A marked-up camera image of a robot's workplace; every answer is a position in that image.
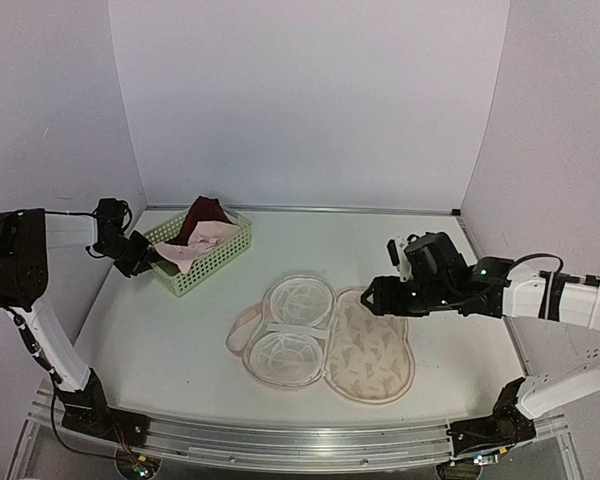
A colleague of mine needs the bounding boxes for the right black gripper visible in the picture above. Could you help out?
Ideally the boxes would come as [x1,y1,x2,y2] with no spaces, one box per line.
[361,277,456,318]

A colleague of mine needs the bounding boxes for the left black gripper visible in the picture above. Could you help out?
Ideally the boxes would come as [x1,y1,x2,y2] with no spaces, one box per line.
[94,229,155,277]

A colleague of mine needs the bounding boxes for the green plastic basket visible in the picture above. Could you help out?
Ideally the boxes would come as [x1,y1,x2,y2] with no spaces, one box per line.
[143,210,252,297]

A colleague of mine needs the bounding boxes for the pink bra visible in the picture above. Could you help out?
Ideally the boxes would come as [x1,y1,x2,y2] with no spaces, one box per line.
[154,221,240,274]

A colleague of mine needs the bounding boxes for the dark red bra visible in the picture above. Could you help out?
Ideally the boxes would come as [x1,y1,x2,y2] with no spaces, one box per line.
[167,196,233,246]

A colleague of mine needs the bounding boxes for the patterned beige laundry bag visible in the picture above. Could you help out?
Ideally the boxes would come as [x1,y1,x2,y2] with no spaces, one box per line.
[225,275,416,405]

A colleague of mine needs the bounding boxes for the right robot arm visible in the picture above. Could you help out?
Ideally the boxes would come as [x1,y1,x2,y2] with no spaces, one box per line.
[360,232,600,443]

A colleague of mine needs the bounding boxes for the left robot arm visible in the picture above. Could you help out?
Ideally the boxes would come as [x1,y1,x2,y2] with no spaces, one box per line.
[0,198,155,395]

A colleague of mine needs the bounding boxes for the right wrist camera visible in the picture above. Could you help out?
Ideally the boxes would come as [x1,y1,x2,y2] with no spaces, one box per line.
[387,234,419,282]

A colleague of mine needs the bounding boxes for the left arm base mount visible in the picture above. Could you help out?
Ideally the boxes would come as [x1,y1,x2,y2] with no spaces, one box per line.
[54,369,150,447]

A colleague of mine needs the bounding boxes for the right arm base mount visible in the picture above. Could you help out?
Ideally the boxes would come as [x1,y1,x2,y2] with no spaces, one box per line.
[447,378,536,458]

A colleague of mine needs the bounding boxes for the aluminium front rail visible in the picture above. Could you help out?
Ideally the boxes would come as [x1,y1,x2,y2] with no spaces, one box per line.
[9,399,581,480]

